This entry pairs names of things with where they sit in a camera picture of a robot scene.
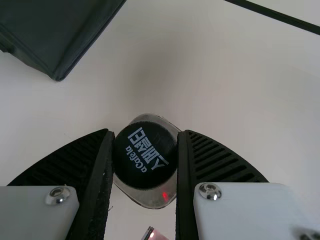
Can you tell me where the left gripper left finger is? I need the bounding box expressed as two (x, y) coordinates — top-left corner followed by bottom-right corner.
(0, 128), (116, 240)

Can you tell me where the dark coffee bottle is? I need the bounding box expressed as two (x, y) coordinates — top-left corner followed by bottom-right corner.
(112, 113), (181, 210)

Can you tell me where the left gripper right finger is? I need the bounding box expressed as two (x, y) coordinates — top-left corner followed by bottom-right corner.
(174, 129), (320, 240)

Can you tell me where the dark grey bag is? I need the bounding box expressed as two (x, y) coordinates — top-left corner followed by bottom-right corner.
(0, 0), (128, 82)

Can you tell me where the black strip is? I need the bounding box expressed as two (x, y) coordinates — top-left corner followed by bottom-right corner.
(223, 0), (320, 33)

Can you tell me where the small square scanner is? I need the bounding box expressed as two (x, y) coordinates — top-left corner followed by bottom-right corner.
(141, 226), (173, 240)

